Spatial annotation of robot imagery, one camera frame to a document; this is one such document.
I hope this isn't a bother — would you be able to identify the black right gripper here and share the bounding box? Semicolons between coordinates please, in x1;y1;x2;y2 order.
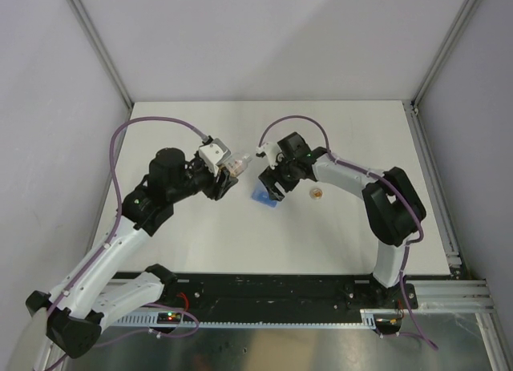
259;154;300;203

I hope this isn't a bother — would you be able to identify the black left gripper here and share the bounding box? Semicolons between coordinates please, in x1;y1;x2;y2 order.
168;146;237;203

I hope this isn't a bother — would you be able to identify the blue weekly pill organizer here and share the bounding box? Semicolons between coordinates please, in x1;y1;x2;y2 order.
251;182;277;208

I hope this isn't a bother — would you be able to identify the amber pill bottle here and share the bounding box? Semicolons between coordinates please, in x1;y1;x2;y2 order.
223;153;252;178

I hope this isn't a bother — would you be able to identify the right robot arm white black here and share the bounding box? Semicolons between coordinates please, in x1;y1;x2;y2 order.
256;132;426;308

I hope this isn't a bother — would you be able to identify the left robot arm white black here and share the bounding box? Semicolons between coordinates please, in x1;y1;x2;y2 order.
26;140;244;359

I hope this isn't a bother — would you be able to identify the small electronics board with leds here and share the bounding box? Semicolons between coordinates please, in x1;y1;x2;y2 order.
157;312;182;324

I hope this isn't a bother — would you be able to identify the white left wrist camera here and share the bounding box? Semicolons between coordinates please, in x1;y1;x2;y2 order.
198;139;232;176

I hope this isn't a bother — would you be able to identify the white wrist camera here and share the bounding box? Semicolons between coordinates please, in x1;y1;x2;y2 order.
256;142;282;169
198;139;232;176

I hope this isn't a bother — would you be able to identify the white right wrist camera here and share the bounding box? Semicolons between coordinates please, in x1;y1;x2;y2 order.
256;142;282;169

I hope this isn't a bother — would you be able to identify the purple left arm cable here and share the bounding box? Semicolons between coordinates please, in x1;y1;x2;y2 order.
43;116;212;368

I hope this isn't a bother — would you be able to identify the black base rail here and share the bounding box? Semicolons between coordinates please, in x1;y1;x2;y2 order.
157;273;418;325

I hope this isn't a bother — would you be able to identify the aluminium frame post right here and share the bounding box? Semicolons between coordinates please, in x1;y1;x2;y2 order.
410;0;488;115

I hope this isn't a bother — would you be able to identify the aluminium frame post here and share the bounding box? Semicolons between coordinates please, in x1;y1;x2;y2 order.
66;0;134;111
410;0;488;115

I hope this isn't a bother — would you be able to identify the white slotted cable duct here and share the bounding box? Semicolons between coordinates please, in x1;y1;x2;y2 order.
107;306;380;332

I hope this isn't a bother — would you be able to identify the aluminium frame post left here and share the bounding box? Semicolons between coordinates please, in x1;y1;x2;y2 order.
66;0;134;111

